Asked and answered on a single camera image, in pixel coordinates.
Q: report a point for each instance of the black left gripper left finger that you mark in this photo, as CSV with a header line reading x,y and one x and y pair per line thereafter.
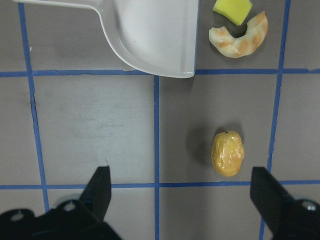
x,y
98,192

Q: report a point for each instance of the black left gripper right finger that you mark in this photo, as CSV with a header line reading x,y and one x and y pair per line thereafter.
x,y
286,217

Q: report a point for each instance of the toy yellow potato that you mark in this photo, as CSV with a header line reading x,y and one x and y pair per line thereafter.
x,y
227,153

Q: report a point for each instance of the white plastic dustpan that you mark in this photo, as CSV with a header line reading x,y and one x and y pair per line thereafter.
x,y
156,37

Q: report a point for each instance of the toy croissant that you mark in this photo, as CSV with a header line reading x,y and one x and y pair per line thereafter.
x,y
232,47

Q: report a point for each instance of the yellow sponge piece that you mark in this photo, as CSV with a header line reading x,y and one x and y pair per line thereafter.
x,y
234,10

